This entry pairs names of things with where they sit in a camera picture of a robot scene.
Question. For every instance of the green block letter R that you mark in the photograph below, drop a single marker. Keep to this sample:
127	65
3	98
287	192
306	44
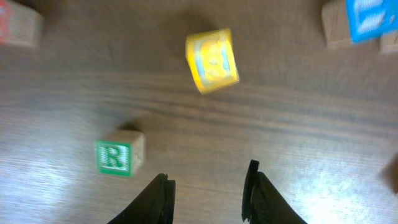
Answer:
120	153

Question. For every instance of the blue block letter F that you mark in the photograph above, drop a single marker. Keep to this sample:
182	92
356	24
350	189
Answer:
351	22

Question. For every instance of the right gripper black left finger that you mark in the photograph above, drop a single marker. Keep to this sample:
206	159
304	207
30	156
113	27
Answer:
154	205

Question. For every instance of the yellow block letter C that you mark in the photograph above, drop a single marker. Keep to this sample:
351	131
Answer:
211	60

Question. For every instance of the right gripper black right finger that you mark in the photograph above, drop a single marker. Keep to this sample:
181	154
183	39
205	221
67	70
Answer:
262	203

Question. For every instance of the red block letter L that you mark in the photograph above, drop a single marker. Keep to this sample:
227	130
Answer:
20	25

